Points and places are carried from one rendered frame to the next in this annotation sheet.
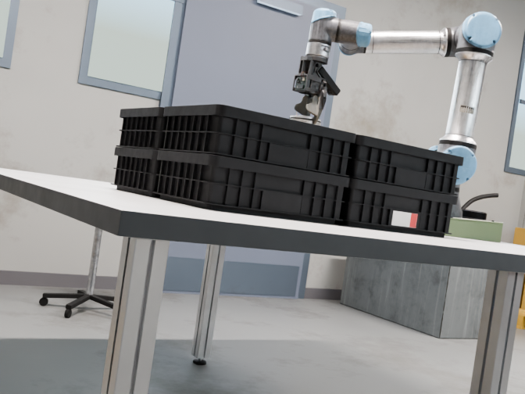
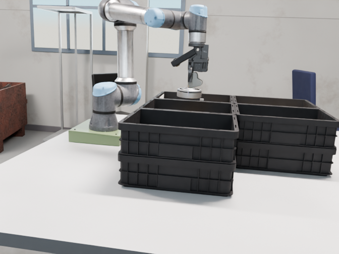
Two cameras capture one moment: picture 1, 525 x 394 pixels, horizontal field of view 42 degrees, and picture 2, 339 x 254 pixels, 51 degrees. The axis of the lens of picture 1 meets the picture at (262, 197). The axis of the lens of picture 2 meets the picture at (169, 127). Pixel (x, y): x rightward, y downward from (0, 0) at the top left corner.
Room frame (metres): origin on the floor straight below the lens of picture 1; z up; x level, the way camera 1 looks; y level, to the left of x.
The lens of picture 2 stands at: (3.39, 0.82, 1.19)
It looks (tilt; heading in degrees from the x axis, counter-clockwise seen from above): 13 degrees down; 221
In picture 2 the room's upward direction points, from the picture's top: 2 degrees clockwise
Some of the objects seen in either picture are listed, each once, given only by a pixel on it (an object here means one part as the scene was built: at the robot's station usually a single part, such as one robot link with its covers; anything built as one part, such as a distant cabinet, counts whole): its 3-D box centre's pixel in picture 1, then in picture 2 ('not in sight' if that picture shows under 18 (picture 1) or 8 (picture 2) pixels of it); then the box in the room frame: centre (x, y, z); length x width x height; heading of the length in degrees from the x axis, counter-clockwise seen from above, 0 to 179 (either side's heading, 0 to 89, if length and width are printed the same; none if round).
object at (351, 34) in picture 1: (352, 34); (177, 20); (2.19, -0.21, 1.29); 0.11 x 0.11 x 0.08; 88
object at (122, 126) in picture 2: not in sight; (181, 121); (2.42, 0.03, 0.92); 0.40 x 0.30 x 0.02; 123
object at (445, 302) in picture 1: (436, 252); not in sight; (4.84, -1.29, 0.49); 1.00 x 0.80 x 0.98; 32
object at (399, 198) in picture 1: (369, 205); not in sight; (1.92, -0.30, 0.76); 0.40 x 0.30 x 0.12; 123
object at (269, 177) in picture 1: (250, 188); not in sight; (1.70, 0.03, 0.76); 0.40 x 0.30 x 0.12; 123
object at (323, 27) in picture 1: (323, 27); (197, 19); (2.17, -0.11, 1.30); 0.09 x 0.08 x 0.11; 88
